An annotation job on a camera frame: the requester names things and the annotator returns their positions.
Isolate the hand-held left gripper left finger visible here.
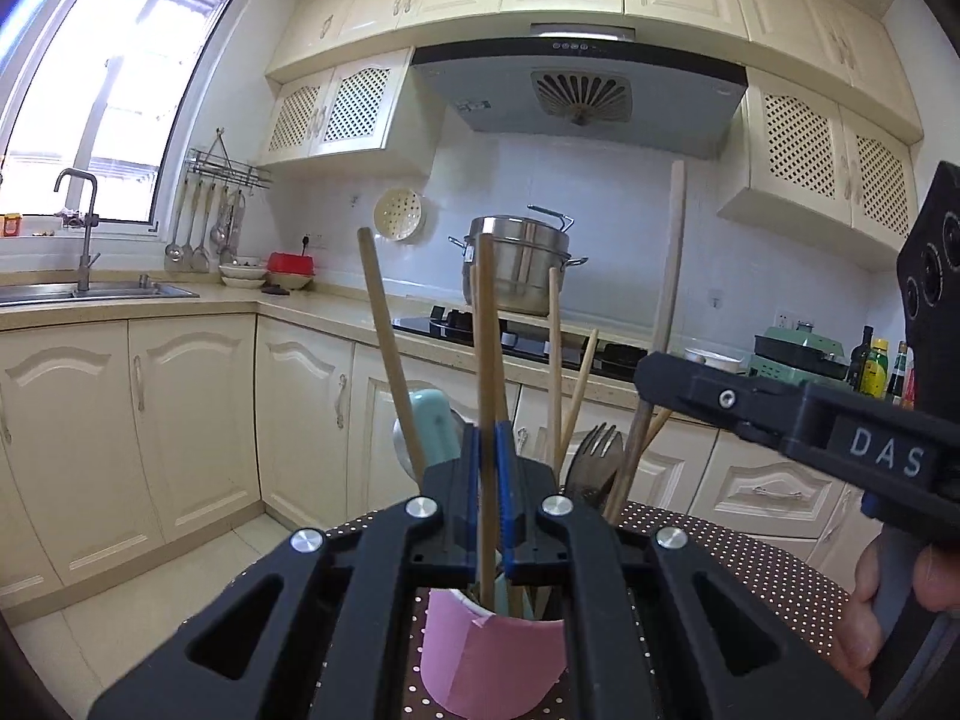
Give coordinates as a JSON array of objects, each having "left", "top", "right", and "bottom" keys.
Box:
[{"left": 88, "top": 424, "right": 481, "bottom": 720}]

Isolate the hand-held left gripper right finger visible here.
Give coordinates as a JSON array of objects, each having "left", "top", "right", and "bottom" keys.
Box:
[{"left": 493, "top": 421, "right": 875, "bottom": 720}]

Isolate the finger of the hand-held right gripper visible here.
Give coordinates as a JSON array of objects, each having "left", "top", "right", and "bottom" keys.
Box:
[{"left": 634, "top": 351, "right": 809, "bottom": 460}]

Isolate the light blue handled utensil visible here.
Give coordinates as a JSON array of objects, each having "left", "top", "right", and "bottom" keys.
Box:
[{"left": 405, "top": 388, "right": 462, "bottom": 466}]

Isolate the metal spoon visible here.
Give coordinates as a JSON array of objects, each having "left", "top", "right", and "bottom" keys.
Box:
[{"left": 392, "top": 412, "right": 421, "bottom": 477}]

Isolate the single wooden chopstick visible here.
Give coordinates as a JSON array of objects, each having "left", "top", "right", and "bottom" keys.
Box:
[{"left": 604, "top": 160, "right": 688, "bottom": 524}]

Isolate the pile of wooden chopsticks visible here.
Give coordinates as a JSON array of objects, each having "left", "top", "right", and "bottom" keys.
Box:
[{"left": 356, "top": 227, "right": 676, "bottom": 485}]

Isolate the pink cup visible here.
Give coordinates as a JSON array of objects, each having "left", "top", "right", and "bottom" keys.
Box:
[{"left": 418, "top": 586, "right": 567, "bottom": 717}]

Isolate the person's right hand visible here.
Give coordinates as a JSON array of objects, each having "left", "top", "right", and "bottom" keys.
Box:
[{"left": 831, "top": 532, "right": 960, "bottom": 697}]

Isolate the white bowl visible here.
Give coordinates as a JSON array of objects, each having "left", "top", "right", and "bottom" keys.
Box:
[{"left": 684, "top": 347, "right": 743, "bottom": 372}]

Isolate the green yellow bottle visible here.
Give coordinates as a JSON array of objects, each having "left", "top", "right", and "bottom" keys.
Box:
[{"left": 859, "top": 339, "right": 891, "bottom": 398}]

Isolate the dark oil bottle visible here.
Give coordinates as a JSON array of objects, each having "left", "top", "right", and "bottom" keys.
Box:
[{"left": 846, "top": 325, "right": 875, "bottom": 391}]

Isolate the green electric cooker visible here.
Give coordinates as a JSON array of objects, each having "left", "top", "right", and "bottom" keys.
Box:
[{"left": 750, "top": 320, "right": 851, "bottom": 385}]

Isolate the black gas stove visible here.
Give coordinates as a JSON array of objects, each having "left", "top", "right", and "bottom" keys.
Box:
[{"left": 391, "top": 305, "right": 650, "bottom": 382}]

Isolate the brown polka dot tablecloth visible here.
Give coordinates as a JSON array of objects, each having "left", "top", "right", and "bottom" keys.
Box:
[{"left": 225, "top": 499, "right": 856, "bottom": 720}]

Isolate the stainless steel steamer pot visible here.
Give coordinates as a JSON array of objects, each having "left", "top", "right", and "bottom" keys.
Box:
[{"left": 448, "top": 205, "right": 588, "bottom": 317}]

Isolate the cream perforated plate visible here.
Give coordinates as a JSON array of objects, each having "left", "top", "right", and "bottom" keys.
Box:
[{"left": 373, "top": 187, "right": 425, "bottom": 242}]

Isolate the red container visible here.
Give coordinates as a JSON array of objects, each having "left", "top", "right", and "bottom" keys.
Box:
[{"left": 266, "top": 251, "right": 316, "bottom": 291}]

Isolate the stack of white dishes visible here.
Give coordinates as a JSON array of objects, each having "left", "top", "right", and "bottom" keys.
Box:
[{"left": 219, "top": 259, "right": 269, "bottom": 290}]

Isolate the grey range hood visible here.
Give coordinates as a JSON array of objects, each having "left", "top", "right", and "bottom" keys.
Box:
[{"left": 410, "top": 24, "right": 749, "bottom": 161}]

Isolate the stainless steel sink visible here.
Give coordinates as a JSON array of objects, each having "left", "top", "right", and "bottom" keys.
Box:
[{"left": 0, "top": 281, "right": 201, "bottom": 307}]

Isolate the steel kitchen faucet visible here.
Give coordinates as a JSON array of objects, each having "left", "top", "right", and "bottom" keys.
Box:
[{"left": 54, "top": 169, "right": 101, "bottom": 293}]

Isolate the kitchen window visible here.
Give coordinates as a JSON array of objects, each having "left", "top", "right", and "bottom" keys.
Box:
[{"left": 0, "top": 0, "right": 248, "bottom": 230}]

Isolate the lattice door wall cabinet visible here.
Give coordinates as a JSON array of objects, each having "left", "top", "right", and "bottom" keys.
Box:
[
  {"left": 716, "top": 67, "right": 920, "bottom": 271},
  {"left": 257, "top": 47, "right": 436, "bottom": 181}
]

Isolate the metal wall utensil rack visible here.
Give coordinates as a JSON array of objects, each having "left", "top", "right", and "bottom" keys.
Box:
[{"left": 185, "top": 127, "right": 272, "bottom": 191}]

